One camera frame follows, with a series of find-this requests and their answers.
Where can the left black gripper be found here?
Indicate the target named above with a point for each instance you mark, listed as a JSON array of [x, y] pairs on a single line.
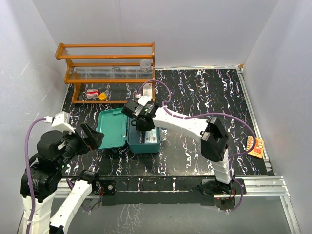
[[93, 140]]

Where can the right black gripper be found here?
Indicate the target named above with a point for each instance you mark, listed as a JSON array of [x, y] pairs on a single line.
[[143, 128]]

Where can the white paper card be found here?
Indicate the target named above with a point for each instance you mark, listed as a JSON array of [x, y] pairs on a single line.
[[150, 137]]

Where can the teal divided tray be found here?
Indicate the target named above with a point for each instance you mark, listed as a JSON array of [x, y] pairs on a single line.
[[135, 140]]

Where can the teal medicine kit box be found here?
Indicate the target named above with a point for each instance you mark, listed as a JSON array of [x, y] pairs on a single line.
[[113, 123]]

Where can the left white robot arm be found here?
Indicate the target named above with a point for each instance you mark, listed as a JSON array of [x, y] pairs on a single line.
[[44, 172]]

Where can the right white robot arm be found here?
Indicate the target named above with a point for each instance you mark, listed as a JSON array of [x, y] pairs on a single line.
[[208, 133]]

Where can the white upright medicine box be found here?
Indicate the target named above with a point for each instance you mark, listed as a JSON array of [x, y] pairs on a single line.
[[148, 90]]

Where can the red white medicine box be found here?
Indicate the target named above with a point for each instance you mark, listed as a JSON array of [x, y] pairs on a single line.
[[92, 93]]

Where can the yellow small packet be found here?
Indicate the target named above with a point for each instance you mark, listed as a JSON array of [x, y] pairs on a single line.
[[102, 96]]

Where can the clear plastic measuring cup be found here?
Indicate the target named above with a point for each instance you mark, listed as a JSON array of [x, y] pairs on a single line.
[[146, 64]]

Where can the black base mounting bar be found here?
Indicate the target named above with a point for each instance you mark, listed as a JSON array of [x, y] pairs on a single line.
[[165, 189]]

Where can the orange wooden shelf rack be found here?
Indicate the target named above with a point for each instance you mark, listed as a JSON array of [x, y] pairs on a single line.
[[113, 68]]

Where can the orange blister pack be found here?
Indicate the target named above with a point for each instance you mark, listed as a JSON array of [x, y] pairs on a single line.
[[258, 150]]

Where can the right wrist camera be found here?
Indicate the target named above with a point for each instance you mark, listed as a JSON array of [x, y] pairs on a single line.
[[142, 99]]

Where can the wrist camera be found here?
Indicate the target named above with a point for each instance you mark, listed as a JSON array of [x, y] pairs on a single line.
[[60, 122], [142, 99]]

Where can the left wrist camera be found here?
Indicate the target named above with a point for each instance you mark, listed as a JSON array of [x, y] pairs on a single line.
[[60, 122]]

